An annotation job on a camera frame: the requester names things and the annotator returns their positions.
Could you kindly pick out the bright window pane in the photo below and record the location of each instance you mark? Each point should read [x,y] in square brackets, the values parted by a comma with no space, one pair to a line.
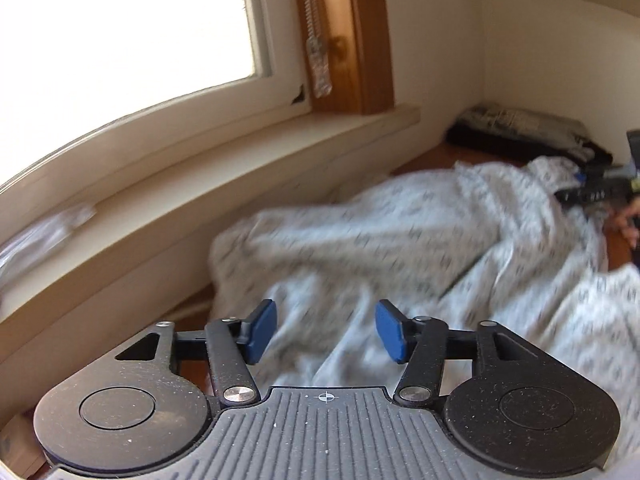
[125,35]

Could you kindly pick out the clear plastic bag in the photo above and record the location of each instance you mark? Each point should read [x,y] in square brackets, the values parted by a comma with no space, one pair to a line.
[45,235]

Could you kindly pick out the white grey patterned garment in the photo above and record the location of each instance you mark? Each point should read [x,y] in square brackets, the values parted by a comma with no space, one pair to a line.
[375,240]

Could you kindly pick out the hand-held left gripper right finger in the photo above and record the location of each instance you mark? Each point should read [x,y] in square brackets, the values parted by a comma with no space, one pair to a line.
[392,332]

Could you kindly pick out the grey printed t-shirt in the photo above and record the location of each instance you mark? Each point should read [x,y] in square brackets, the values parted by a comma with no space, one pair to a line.
[525,122]

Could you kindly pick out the wooden window frame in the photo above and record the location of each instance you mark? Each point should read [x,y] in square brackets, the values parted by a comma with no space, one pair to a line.
[360,35]

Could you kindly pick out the person's right hand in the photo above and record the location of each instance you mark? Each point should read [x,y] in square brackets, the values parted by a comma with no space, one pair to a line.
[631,220]

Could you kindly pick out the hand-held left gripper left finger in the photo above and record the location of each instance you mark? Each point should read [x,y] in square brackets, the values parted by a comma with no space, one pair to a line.
[260,332]

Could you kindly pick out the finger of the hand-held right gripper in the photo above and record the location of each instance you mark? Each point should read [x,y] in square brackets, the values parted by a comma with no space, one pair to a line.
[590,196]
[600,179]

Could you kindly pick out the beige window sill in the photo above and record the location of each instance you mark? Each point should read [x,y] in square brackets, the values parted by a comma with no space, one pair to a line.
[250,145]

